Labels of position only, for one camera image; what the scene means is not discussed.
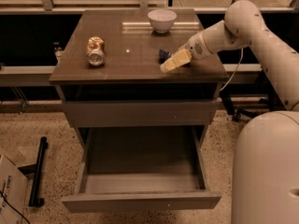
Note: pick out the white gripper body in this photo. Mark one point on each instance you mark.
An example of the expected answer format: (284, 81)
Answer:
(195, 48)

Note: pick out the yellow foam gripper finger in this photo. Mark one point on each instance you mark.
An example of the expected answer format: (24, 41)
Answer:
(166, 67)

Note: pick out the blue rxbar blueberry bar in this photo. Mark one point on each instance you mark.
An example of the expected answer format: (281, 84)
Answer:
(178, 58)

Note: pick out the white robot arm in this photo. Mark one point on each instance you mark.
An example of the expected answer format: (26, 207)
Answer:
(266, 163)

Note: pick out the grey drawer cabinet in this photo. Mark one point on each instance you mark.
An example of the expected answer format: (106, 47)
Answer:
(131, 72)

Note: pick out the closed grey top drawer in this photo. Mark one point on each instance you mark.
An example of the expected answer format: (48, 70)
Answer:
(139, 114)

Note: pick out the open grey middle drawer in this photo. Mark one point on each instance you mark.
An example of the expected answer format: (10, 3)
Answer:
(142, 169)

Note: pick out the white ceramic bowl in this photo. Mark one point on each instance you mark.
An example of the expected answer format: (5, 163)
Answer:
(161, 20)

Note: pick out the black office chair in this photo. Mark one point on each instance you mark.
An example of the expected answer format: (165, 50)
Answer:
(247, 92)

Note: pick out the crushed metal soda can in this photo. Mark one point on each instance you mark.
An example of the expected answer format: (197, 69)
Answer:
(96, 51)

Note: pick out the small bottle behind cabinet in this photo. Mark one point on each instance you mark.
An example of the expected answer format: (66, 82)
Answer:
(58, 50)

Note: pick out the black metal stand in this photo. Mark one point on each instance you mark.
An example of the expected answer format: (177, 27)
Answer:
(36, 170)

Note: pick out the white cardboard box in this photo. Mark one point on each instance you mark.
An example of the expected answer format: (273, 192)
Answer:
(13, 184)

